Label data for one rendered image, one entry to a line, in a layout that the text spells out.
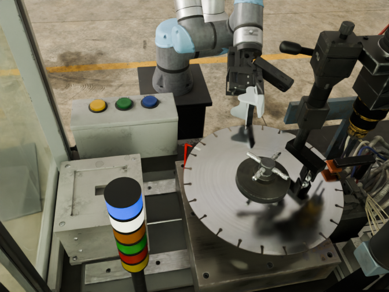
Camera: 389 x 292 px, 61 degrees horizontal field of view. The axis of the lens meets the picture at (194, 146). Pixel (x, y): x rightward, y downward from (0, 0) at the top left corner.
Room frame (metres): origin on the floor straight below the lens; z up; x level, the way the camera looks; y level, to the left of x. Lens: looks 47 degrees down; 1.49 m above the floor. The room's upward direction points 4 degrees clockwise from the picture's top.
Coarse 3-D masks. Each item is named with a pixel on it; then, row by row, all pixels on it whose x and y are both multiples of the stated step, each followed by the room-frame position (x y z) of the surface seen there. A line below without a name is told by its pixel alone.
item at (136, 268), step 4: (148, 256) 0.23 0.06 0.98; (120, 260) 0.22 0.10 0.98; (144, 260) 0.22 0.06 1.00; (148, 260) 0.23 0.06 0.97; (124, 264) 0.21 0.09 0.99; (128, 264) 0.21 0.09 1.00; (136, 264) 0.21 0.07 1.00; (140, 264) 0.21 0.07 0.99; (144, 264) 0.22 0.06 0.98; (124, 268) 0.21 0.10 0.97; (128, 268) 0.21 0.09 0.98; (132, 268) 0.21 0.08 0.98; (136, 268) 0.21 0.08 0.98; (140, 268) 0.21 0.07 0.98; (144, 268) 0.21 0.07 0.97; (132, 272) 0.21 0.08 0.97; (136, 272) 0.21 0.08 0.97
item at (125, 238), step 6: (144, 222) 0.23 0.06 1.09; (144, 228) 0.23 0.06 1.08; (114, 234) 0.22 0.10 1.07; (120, 234) 0.21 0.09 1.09; (126, 234) 0.21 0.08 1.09; (132, 234) 0.21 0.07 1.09; (138, 234) 0.21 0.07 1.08; (144, 234) 0.22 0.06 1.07; (120, 240) 0.21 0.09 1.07; (126, 240) 0.21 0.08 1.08; (132, 240) 0.21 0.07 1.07; (138, 240) 0.21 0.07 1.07
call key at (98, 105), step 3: (93, 102) 0.68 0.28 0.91; (96, 102) 0.68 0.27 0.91; (99, 102) 0.68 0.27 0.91; (102, 102) 0.68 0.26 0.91; (90, 105) 0.67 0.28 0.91; (93, 105) 0.67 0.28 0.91; (96, 105) 0.67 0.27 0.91; (99, 105) 0.67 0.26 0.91; (102, 105) 0.67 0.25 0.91; (105, 105) 0.68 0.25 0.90; (93, 108) 0.66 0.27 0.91; (96, 108) 0.66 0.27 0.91; (99, 108) 0.66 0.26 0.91; (102, 108) 0.66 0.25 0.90
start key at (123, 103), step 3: (120, 99) 0.70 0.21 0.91; (123, 99) 0.70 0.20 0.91; (126, 99) 0.70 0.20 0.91; (129, 99) 0.70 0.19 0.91; (117, 102) 0.69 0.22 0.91; (120, 102) 0.69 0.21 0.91; (123, 102) 0.69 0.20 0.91; (126, 102) 0.69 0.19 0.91; (129, 102) 0.69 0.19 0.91; (117, 105) 0.68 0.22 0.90; (120, 105) 0.68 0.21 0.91; (123, 105) 0.68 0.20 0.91; (126, 105) 0.68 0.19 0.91; (129, 105) 0.68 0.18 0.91; (123, 108) 0.67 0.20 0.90
